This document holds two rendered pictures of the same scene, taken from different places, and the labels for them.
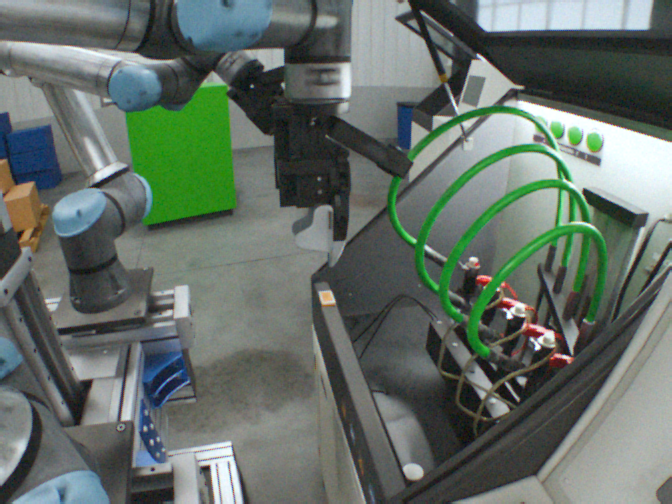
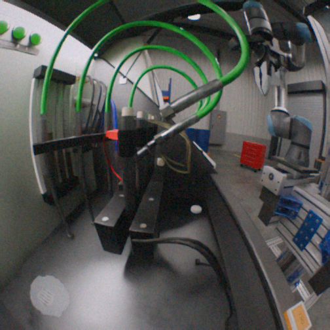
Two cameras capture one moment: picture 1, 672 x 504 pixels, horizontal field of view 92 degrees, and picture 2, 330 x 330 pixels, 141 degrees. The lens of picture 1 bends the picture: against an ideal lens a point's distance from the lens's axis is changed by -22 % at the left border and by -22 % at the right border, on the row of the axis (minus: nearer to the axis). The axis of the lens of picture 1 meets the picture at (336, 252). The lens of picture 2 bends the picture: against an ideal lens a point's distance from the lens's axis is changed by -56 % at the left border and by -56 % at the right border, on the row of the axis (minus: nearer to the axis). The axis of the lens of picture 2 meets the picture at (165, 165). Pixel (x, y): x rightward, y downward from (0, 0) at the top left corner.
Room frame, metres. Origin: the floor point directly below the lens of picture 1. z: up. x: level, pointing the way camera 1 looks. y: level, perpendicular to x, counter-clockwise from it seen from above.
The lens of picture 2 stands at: (0.82, -0.15, 1.13)
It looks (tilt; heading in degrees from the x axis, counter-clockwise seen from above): 18 degrees down; 195
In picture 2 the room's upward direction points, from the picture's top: 3 degrees clockwise
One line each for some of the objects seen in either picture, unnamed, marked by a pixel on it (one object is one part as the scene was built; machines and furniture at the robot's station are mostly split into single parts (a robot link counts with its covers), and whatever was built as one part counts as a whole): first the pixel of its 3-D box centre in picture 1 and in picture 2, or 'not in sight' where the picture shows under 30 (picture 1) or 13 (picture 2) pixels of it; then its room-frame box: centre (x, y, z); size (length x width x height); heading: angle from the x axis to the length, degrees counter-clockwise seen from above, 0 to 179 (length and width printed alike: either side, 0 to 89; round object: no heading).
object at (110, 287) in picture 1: (97, 275); not in sight; (0.68, 0.53, 1.09); 0.15 x 0.15 x 0.10
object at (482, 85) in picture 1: (457, 113); not in sight; (4.01, -1.22, 1.00); 1.30 x 1.09 x 1.99; 4
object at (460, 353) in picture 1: (478, 394); (144, 205); (0.53, -0.28, 0.91); 0.34 x 0.10 x 0.15; 12
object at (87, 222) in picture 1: (85, 225); not in sight; (0.69, 0.53, 1.20); 0.13 x 0.12 x 0.14; 171
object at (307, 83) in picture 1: (318, 83); (259, 31); (0.47, 0.02, 1.47); 0.08 x 0.08 x 0.05
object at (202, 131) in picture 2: not in sight; (194, 141); (-4.43, -0.45, 0.51); 1.20 x 0.85 x 1.02; 106
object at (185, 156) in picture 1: (179, 151); not in sight; (3.90, 1.60, 0.65); 0.95 x 0.86 x 1.30; 116
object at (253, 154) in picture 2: not in sight; (253, 156); (-3.44, 1.59, 0.43); 0.70 x 0.46 x 0.86; 43
